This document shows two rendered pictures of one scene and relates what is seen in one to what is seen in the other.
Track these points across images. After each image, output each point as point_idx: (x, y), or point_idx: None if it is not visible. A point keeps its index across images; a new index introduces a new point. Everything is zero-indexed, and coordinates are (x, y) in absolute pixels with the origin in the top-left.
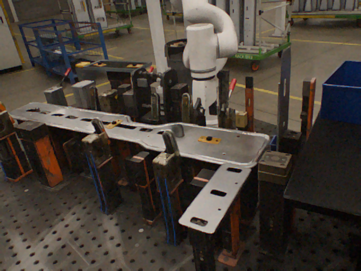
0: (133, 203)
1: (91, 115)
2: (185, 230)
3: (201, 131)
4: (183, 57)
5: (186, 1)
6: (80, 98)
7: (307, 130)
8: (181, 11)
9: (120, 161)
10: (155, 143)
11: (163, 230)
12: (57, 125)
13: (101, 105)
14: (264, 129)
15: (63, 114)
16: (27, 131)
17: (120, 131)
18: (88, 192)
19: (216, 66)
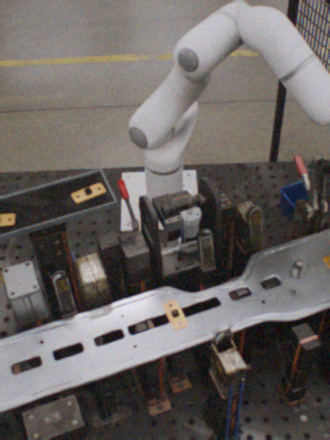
0: (242, 398)
1: (97, 325)
2: None
3: (309, 251)
4: (140, 136)
5: (326, 103)
6: (32, 308)
7: None
8: (201, 82)
9: (177, 360)
10: (295, 305)
11: (323, 397)
12: (77, 381)
13: (90, 297)
14: (221, 179)
15: (33, 357)
16: (76, 430)
17: (211, 319)
18: (159, 437)
19: (190, 127)
